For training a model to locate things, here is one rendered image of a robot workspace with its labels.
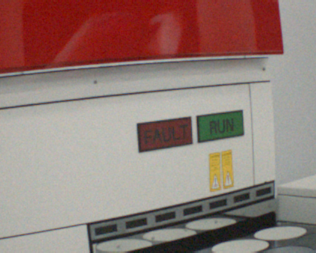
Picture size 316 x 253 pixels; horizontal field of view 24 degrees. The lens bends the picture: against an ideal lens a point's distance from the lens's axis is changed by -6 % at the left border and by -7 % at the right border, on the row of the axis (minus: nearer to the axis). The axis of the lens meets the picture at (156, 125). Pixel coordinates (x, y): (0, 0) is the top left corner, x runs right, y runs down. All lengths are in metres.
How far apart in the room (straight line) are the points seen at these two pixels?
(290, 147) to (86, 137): 2.71
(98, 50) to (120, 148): 0.18
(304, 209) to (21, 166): 0.59
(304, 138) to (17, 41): 2.98
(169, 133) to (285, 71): 2.54
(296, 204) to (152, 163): 0.34
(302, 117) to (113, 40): 2.81
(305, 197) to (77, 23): 0.59
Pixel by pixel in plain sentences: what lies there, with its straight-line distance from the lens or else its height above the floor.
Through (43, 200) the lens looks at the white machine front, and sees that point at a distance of 1.16.
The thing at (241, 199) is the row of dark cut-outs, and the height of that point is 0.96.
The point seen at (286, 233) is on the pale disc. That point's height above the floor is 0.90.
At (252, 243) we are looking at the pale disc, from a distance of 1.31.
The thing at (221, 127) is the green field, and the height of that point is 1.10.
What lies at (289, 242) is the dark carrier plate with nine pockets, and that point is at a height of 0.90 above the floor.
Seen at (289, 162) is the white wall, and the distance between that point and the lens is 3.84.
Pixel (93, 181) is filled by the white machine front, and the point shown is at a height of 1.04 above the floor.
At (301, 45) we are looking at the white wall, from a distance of 3.92.
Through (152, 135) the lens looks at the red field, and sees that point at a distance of 1.27.
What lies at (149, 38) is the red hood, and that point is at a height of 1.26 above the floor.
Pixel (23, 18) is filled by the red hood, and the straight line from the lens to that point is 1.08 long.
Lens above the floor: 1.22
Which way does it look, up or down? 5 degrees down
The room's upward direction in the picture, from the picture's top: 4 degrees counter-clockwise
